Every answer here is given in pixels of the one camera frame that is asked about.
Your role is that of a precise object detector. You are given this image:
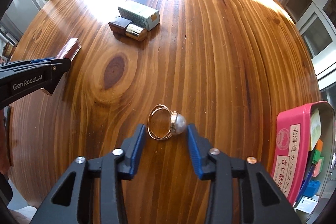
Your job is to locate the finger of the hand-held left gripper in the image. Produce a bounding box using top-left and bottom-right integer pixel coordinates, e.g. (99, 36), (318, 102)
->
(39, 58), (72, 95)
(0, 57), (57, 71)

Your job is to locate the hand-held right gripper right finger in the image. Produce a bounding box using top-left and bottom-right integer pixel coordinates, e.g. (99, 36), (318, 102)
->
(187, 123), (302, 224)

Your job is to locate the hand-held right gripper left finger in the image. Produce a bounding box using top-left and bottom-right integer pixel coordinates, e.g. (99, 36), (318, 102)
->
(30, 123), (147, 224)

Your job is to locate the black square lipstick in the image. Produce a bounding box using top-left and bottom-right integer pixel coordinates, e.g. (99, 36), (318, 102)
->
(42, 38), (82, 96)

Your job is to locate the gold pearl ring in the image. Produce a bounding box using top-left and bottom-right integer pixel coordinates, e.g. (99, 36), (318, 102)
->
(147, 104), (187, 140)

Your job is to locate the pink tin box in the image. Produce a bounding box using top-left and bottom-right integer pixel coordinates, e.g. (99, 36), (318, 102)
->
(272, 101), (336, 224)

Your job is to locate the green toy block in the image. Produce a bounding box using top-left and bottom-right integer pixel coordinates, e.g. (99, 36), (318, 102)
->
(312, 149), (324, 164)

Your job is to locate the blue toy block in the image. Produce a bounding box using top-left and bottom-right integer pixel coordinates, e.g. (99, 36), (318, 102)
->
(304, 179), (322, 197)

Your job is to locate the pink toy block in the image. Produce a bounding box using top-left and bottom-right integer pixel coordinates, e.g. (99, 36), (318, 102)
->
(312, 158), (324, 176)

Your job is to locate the person's left hand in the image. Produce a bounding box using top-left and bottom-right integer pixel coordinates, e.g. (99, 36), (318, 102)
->
(0, 109), (11, 174)

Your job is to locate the plant shelf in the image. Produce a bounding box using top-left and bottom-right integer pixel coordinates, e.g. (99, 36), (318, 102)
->
(0, 25), (20, 63)

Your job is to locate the brown bottle with gold cap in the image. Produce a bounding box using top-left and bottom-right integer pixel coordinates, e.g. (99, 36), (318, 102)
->
(108, 17), (148, 42)

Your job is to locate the pale teal small carton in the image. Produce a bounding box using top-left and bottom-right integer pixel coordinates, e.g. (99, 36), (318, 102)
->
(117, 0), (160, 31)

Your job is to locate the white glass door cabinet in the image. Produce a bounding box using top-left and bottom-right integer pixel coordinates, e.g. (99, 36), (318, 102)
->
(280, 0), (336, 88)

